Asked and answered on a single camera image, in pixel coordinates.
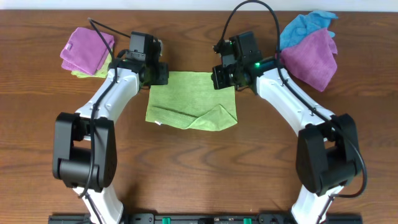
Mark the green microfiber cloth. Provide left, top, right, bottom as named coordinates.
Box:
left=146, top=72, right=238, bottom=131

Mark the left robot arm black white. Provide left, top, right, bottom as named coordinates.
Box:
left=49, top=32, right=169, bottom=223

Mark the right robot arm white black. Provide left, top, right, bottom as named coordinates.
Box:
left=211, top=32, right=363, bottom=223

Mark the folded green cloth under purple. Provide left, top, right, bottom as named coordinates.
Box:
left=71, top=54, right=111, bottom=78

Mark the crumpled blue cloth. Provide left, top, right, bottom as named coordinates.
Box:
left=280, top=10, right=338, bottom=50

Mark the crumpled purple cloth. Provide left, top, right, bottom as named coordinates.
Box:
left=281, top=28, right=338, bottom=92

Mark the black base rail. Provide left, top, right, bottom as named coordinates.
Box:
left=48, top=213, right=363, bottom=224

